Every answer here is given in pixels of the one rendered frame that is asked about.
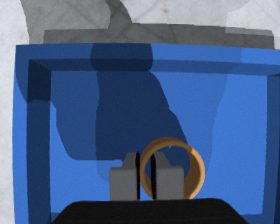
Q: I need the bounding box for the bronze bushing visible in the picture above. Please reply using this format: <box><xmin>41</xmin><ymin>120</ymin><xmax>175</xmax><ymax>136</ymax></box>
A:
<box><xmin>140</xmin><ymin>137</ymin><xmax>205</xmax><ymax>199</ymax></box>

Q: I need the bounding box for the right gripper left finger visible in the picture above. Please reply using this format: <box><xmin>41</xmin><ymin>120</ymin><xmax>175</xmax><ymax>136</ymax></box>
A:
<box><xmin>109</xmin><ymin>152</ymin><xmax>140</xmax><ymax>201</ymax></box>

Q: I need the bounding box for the blue open-top crate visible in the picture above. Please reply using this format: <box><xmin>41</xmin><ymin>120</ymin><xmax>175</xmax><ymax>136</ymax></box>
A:
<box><xmin>12</xmin><ymin>43</ymin><xmax>280</xmax><ymax>224</ymax></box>

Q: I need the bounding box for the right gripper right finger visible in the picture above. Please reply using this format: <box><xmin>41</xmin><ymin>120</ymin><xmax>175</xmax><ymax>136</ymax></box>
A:
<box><xmin>151</xmin><ymin>152</ymin><xmax>184</xmax><ymax>200</ymax></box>

